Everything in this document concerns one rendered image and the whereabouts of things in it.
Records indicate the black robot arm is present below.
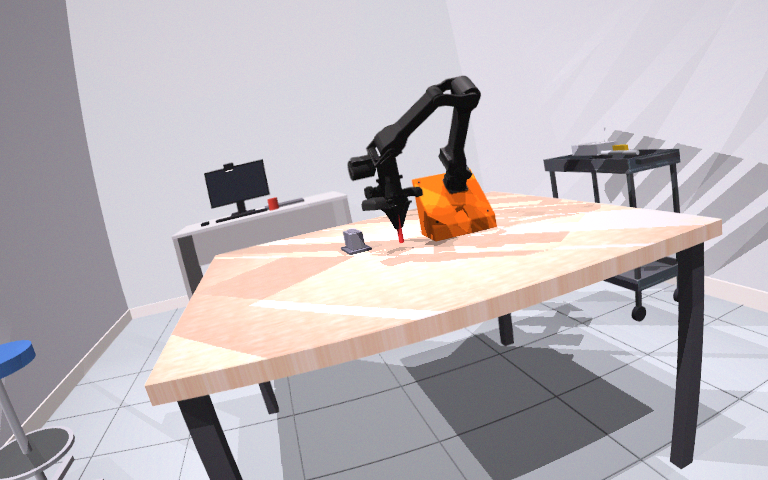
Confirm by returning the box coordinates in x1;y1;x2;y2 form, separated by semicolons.
347;76;481;194

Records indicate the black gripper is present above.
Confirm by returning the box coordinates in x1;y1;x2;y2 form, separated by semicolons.
361;172;424;230

